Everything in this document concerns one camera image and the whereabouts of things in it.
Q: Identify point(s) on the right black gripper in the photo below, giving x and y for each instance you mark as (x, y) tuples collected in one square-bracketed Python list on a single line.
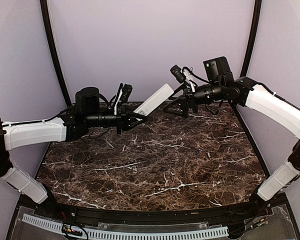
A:
[(188, 95)]

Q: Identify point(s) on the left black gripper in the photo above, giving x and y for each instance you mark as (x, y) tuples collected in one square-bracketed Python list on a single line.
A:
[(124, 119)]

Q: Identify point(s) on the white remote control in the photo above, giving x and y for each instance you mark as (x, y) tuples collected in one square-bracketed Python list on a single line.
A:
[(155, 100)]

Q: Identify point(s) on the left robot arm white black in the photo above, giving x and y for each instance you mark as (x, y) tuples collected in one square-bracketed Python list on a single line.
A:
[(69, 125)]

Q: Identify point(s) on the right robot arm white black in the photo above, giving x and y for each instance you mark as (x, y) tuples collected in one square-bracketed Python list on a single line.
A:
[(220, 86)]

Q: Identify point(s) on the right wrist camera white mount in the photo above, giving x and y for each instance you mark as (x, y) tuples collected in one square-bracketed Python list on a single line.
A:
[(183, 76)]

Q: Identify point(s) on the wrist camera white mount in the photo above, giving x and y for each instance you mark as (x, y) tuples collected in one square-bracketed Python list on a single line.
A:
[(183, 76), (122, 96)]

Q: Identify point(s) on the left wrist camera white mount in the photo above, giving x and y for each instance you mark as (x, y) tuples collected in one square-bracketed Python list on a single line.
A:
[(122, 96)]

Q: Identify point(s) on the right black frame post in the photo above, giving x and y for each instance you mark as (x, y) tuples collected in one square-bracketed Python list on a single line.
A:
[(251, 38)]

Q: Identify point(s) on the black frame post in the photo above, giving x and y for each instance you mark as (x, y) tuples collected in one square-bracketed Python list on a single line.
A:
[(53, 51), (251, 38)]

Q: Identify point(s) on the black front rail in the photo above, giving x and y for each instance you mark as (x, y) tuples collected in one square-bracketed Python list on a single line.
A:
[(232, 214)]

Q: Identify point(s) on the left black frame post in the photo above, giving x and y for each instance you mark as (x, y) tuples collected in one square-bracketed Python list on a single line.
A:
[(53, 51)]

